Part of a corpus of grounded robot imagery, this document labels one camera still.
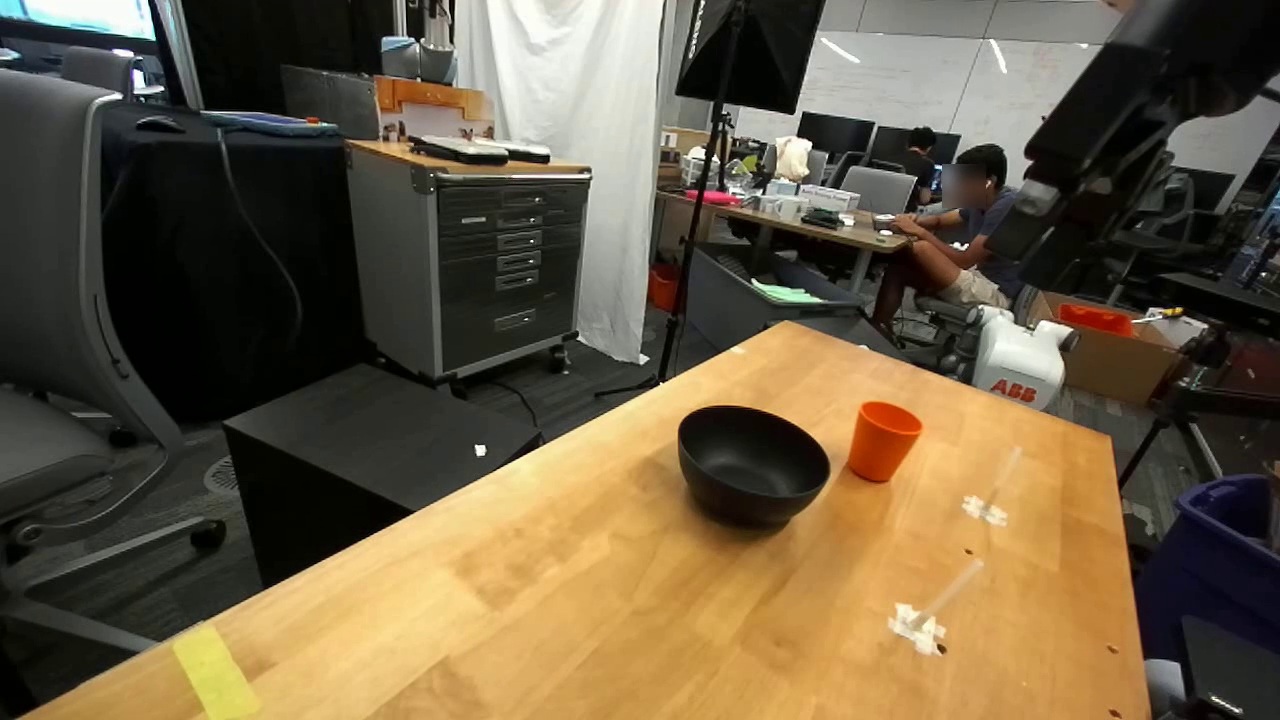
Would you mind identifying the black bowl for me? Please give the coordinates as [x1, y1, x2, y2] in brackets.
[672, 405, 838, 532]

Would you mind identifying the white taped clear stick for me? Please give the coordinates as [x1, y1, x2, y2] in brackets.
[883, 556, 991, 659]
[956, 440, 1030, 532]

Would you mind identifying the black backdrop panel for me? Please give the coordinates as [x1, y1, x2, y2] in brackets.
[176, 0, 404, 110]

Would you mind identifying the brown wooden box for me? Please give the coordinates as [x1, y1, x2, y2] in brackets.
[374, 71, 501, 142]

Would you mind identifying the black box under desk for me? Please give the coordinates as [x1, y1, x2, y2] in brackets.
[685, 242, 866, 351]

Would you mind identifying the hanging black cable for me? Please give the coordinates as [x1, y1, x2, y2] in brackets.
[214, 122, 313, 351]

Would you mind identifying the yellow tape strip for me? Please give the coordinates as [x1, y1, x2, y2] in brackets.
[168, 624, 265, 720]

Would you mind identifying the blue plastic bin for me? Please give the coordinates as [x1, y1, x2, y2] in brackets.
[1148, 470, 1280, 664]

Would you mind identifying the white ABB container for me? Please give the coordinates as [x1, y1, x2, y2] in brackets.
[968, 308, 1077, 410]

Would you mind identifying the low black cabinet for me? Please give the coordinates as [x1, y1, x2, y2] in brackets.
[222, 358, 554, 592]

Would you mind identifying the grey office chair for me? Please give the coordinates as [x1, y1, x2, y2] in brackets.
[0, 65, 234, 654]

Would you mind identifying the wooden background desk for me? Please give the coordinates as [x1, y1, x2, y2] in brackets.
[717, 197, 911, 261]

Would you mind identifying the dark-haired background person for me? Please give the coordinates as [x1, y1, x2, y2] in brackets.
[901, 122, 943, 192]

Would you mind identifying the orange plastic cup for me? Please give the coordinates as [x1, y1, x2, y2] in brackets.
[849, 395, 929, 486]

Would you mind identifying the black keyboard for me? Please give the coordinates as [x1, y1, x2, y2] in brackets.
[404, 133, 514, 168]

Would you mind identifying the seated person dark shirt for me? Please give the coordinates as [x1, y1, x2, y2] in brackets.
[872, 141, 1026, 337]

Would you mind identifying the black background monitor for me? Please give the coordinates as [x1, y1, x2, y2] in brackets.
[795, 107, 881, 172]
[866, 118, 963, 175]

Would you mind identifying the grey metal drawer cabinet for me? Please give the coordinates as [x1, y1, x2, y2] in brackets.
[344, 134, 595, 393]

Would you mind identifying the white curtain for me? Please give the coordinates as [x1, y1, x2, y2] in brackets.
[454, 0, 668, 366]

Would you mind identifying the cardboard box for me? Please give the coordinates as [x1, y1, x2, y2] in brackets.
[1063, 317, 1194, 410]

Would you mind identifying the black light stand pole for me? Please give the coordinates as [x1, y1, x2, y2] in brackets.
[654, 0, 753, 384]

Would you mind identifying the black side table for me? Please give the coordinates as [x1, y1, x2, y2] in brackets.
[1158, 268, 1280, 337]

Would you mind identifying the black softbox light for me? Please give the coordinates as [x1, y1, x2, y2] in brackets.
[672, 0, 827, 116]

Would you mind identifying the orange bucket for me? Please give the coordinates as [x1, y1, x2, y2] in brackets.
[647, 261, 688, 321]

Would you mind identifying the bright computer screen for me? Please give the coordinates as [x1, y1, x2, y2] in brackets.
[0, 0, 164, 47]

